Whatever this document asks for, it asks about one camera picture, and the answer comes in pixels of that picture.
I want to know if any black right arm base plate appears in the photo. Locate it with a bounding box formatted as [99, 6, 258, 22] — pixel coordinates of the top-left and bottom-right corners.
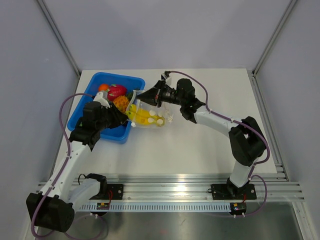
[209, 183, 257, 201]

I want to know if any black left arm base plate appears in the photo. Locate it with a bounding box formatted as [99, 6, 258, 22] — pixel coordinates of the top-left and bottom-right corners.
[90, 183, 124, 201]

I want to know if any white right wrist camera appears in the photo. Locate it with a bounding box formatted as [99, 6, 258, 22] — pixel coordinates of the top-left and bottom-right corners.
[160, 71, 172, 86]

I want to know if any aluminium mounting rail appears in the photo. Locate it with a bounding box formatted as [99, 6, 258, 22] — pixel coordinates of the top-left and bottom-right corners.
[106, 163, 305, 202]

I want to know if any pink toy dragon fruit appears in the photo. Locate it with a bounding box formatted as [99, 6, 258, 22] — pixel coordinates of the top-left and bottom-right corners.
[107, 84, 127, 101]

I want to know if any toy orange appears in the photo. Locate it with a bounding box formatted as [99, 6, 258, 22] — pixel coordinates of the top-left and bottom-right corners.
[98, 83, 109, 92]

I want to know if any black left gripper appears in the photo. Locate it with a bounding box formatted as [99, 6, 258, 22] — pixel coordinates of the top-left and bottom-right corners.
[96, 102, 128, 131]

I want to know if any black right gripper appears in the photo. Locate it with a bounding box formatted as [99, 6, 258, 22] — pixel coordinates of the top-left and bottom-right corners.
[137, 79, 186, 108]

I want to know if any blue plastic bin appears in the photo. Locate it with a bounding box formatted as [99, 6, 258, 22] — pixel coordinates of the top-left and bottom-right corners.
[67, 72, 146, 144]

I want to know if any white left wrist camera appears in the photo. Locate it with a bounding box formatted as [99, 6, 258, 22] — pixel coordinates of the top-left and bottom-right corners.
[93, 90, 110, 109]

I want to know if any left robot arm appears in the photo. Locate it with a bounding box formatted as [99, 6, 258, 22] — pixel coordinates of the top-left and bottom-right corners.
[26, 101, 128, 233]

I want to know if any orange toy pineapple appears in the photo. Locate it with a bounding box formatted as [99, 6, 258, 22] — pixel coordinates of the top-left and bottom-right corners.
[113, 95, 130, 113]

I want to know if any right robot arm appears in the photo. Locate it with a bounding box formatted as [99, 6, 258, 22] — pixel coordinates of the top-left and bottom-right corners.
[137, 78, 270, 199]

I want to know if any yellow toy banana bunch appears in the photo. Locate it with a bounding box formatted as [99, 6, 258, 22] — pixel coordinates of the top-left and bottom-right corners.
[125, 104, 165, 127]

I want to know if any clear dotted zip top bag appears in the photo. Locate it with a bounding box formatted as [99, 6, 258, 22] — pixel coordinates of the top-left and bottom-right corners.
[125, 90, 174, 129]

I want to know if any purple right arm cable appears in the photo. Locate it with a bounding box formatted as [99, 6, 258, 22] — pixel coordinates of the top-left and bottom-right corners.
[166, 70, 271, 218]

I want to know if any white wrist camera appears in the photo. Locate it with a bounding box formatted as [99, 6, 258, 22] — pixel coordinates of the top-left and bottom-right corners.
[160, 71, 172, 86]
[93, 90, 110, 109]

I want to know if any white slotted cable duct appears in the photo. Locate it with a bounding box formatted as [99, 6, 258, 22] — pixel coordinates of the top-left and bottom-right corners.
[79, 202, 231, 213]

